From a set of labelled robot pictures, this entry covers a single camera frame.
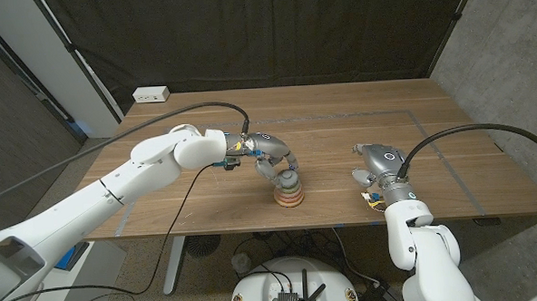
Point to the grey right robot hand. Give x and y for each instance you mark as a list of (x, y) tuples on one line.
[(384, 161)]

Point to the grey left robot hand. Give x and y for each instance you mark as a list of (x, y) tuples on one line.
[(268, 145)]

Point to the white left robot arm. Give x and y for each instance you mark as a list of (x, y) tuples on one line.
[(94, 208)]

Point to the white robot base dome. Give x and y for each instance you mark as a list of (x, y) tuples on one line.
[(261, 287)]

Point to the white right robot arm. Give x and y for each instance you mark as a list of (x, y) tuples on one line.
[(427, 257)]

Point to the black backdrop curtain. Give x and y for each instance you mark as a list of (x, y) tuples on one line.
[(263, 33)]

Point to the black round floor fan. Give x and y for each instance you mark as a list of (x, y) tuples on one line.
[(202, 245)]

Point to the grey round floor object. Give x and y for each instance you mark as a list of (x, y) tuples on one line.
[(241, 263)]

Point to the white power strip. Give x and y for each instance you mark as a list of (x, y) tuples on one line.
[(151, 94)]

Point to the black power adapter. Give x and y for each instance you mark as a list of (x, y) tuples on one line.
[(377, 296)]

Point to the white table leg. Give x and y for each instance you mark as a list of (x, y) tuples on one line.
[(173, 263)]

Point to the black backdrop stand pole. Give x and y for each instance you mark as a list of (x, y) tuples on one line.
[(78, 63), (453, 24)]

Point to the radio box with black antennas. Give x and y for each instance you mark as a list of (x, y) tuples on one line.
[(288, 300)]

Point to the blue foot pedal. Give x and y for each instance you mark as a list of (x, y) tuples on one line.
[(71, 256)]

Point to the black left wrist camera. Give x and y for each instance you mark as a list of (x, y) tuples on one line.
[(232, 162)]

